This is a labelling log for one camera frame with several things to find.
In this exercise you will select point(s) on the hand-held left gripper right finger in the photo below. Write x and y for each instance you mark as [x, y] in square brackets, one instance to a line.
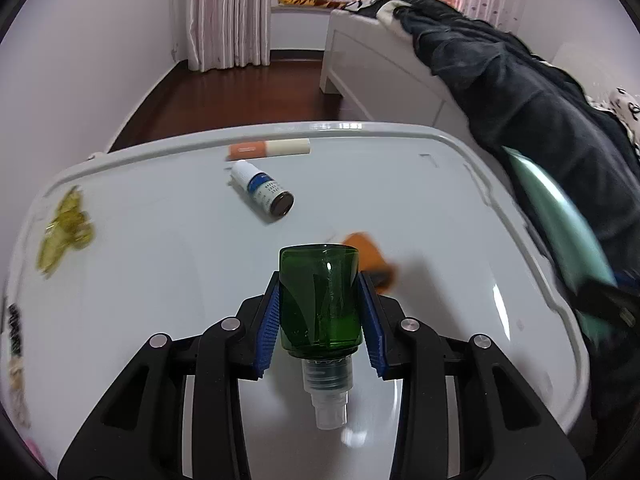
[372, 325]

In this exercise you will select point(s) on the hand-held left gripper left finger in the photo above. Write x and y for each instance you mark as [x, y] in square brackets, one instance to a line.
[267, 325]

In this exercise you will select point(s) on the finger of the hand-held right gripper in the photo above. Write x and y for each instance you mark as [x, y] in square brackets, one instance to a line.
[607, 305]

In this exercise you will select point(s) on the green glass spray bottle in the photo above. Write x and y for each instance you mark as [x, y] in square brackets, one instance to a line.
[320, 300]

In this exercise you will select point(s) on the teal plastic bottle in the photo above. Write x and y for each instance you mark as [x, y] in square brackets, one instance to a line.
[550, 220]

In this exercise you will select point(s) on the orange brown packet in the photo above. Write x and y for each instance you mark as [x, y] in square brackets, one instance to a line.
[370, 257]

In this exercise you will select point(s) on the white blue label dropper bottle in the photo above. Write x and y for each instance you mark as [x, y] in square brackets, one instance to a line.
[260, 187]

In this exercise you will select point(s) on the orange white tube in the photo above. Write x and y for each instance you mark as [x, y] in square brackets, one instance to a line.
[270, 149]

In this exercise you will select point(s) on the white black patterned cloth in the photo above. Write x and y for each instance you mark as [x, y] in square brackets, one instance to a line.
[622, 107]

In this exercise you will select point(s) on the yellow green wrapper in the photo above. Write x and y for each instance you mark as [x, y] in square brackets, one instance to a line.
[65, 235]

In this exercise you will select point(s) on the dark clothing pile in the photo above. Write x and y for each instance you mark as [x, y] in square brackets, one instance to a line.
[500, 90]

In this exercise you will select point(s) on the pale patterned sticker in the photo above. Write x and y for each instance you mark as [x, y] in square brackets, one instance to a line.
[19, 395]

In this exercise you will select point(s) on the yellow patterned cloth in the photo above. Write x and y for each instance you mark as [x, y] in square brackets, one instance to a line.
[305, 2]

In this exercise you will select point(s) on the white bed frame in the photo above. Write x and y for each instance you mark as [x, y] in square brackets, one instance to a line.
[370, 70]

